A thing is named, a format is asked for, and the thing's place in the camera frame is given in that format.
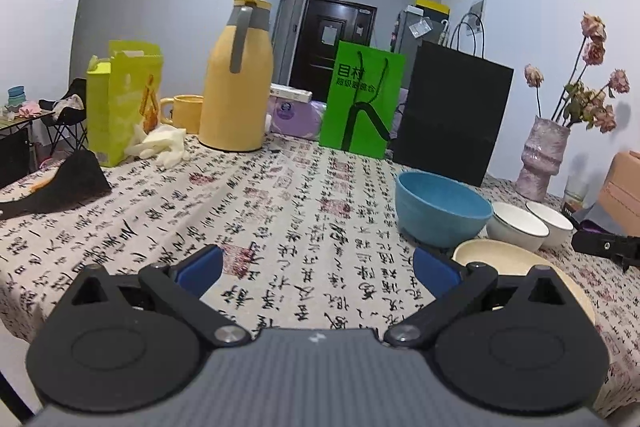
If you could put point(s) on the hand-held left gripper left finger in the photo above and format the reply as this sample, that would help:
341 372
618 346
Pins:
202 264

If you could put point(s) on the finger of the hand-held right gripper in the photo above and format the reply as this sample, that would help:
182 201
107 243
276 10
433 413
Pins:
600 247

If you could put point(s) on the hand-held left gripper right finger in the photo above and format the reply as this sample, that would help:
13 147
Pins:
435 272

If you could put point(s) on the white bowl with black rim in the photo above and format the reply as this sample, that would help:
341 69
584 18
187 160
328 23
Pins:
510 232
557 227

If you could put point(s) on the blue bowl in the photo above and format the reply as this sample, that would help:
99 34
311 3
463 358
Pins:
435 217

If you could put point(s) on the large cream plate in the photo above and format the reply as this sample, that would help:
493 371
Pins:
575 297

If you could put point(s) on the grey and purple pouch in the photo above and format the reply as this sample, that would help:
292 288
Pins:
600 219

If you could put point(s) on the small dark box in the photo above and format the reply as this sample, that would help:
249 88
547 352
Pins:
570 208

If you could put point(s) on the clear drinking glass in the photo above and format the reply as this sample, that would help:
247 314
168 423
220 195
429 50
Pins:
575 192

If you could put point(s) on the brown cardboard box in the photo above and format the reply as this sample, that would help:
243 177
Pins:
622 187

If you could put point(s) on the white rubber glove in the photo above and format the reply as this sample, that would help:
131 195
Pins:
172 152
142 144

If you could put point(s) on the dried pink flowers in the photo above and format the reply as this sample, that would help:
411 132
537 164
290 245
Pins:
595 107

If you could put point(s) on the black scoop tool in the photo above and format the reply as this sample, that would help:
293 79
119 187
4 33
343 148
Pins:
75 187

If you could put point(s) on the yellow mug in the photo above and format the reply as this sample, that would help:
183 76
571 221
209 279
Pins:
187 114

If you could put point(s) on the black paper bag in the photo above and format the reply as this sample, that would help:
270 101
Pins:
450 117

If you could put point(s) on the yellow thermos jug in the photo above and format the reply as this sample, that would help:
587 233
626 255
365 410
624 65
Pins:
235 107

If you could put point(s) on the pale purple bedding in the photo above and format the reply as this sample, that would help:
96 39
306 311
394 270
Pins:
401 112

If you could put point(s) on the yellow-green snack box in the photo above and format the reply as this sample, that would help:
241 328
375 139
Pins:
120 117

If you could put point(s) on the purple tissue pack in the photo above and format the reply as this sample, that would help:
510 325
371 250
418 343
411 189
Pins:
295 117

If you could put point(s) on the small orange item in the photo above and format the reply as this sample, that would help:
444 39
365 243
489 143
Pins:
40 184

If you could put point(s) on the flat white box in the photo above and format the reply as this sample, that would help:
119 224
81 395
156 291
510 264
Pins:
290 93

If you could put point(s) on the black folding chair with clothes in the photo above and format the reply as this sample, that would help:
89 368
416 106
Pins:
70 122

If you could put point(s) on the green paper bag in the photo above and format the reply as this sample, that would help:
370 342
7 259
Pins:
370 72

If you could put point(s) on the pink cloth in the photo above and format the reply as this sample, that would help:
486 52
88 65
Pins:
30 108

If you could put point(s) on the dark brown door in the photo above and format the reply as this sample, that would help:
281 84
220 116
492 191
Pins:
312 57

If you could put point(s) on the grey fridge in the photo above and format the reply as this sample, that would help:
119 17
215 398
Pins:
405 32

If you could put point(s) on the stack of teal containers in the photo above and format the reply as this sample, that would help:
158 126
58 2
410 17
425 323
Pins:
16 95

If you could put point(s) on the yellow and black box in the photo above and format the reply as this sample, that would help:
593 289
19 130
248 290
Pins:
432 5

